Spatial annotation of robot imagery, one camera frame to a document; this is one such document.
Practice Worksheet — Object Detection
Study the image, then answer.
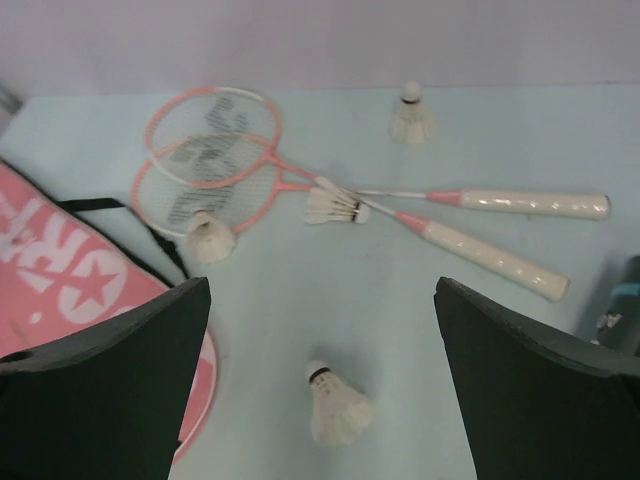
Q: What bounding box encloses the pink badminton racket lower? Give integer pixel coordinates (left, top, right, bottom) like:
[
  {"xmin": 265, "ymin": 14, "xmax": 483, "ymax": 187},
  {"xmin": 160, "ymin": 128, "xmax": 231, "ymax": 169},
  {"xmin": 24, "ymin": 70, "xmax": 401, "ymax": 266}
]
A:
[{"xmin": 131, "ymin": 133, "xmax": 612, "ymax": 236}]

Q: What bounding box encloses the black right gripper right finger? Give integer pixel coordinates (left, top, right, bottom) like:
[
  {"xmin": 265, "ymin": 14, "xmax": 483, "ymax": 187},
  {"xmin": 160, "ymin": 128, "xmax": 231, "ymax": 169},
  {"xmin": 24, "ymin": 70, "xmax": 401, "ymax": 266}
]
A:
[{"xmin": 434, "ymin": 277, "xmax": 639, "ymax": 479}]

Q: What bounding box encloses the pink racket bag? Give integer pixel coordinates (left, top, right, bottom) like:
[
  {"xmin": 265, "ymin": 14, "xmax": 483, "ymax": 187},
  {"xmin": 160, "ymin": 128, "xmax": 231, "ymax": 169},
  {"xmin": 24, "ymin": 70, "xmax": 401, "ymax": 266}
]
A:
[{"xmin": 0, "ymin": 158, "xmax": 219, "ymax": 451}]

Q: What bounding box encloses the pink badminton racket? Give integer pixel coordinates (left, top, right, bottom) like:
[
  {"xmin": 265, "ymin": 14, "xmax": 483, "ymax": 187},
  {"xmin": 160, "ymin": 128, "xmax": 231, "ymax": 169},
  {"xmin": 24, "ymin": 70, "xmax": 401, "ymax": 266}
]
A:
[
  {"xmin": 131, "ymin": 133, "xmax": 612, "ymax": 236},
  {"xmin": 132, "ymin": 87, "xmax": 570, "ymax": 302}
]

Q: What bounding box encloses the black shuttlecock tube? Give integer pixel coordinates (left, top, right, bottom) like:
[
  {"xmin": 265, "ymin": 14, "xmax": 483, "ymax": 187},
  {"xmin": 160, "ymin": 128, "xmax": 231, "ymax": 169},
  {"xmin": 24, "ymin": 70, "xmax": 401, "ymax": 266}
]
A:
[{"xmin": 576, "ymin": 255, "xmax": 639, "ymax": 357}]

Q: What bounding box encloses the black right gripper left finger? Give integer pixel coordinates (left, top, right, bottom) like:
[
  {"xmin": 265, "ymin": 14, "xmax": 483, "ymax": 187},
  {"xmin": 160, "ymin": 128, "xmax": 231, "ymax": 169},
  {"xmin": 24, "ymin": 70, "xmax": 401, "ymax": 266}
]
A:
[{"xmin": 1, "ymin": 277, "xmax": 211, "ymax": 479}]

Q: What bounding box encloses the pink badminton racket upper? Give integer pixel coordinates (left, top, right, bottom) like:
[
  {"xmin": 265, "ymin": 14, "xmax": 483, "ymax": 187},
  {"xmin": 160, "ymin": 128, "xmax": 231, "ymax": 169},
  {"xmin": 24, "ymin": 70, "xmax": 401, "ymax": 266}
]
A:
[{"xmin": 132, "ymin": 87, "xmax": 570, "ymax": 302}]

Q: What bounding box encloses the white shuttlecock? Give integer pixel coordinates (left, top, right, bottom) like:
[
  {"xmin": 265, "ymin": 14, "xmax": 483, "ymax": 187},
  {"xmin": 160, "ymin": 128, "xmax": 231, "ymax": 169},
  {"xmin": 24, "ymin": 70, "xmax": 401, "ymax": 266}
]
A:
[
  {"xmin": 306, "ymin": 360, "xmax": 375, "ymax": 446},
  {"xmin": 389, "ymin": 81, "xmax": 431, "ymax": 145},
  {"xmin": 186, "ymin": 210, "xmax": 236, "ymax": 265},
  {"xmin": 304, "ymin": 187, "xmax": 371, "ymax": 225}
]

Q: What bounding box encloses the black bag strap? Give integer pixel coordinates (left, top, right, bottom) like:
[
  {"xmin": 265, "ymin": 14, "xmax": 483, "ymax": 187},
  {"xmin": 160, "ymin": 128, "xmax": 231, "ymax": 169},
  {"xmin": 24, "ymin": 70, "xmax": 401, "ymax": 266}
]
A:
[{"xmin": 57, "ymin": 197, "xmax": 192, "ymax": 289}]

